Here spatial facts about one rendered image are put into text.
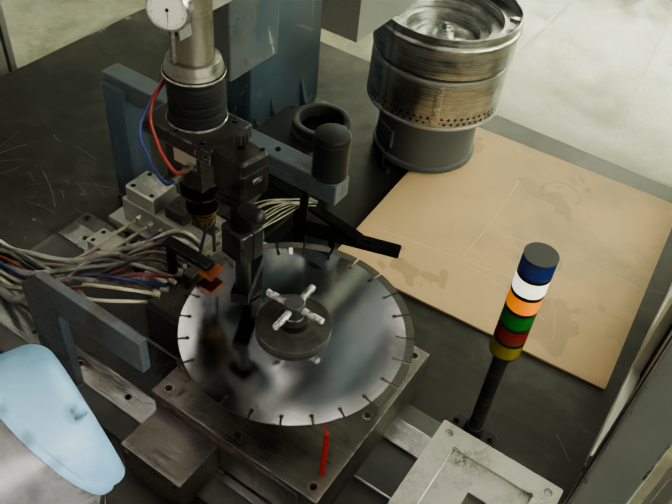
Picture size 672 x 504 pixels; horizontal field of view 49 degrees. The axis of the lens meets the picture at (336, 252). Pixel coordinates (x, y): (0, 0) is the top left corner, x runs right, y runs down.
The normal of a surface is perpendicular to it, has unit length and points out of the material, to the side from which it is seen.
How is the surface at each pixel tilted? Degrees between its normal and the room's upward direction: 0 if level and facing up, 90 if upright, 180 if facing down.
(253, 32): 90
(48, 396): 17
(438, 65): 90
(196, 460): 0
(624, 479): 90
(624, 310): 0
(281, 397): 0
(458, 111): 90
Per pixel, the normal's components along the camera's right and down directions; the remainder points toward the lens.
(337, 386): 0.08, -0.71
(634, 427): -0.56, 0.54
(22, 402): 0.27, -0.54
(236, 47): 0.82, 0.44
